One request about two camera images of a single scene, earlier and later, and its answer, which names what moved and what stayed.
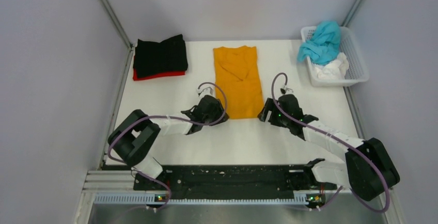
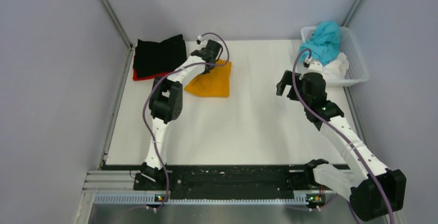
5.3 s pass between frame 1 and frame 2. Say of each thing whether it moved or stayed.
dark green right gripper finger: moved
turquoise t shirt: stayed
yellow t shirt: moved
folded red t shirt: stayed
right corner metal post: stayed
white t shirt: stayed
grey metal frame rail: stayed
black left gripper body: moved
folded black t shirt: stayed
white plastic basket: stayed
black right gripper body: moved
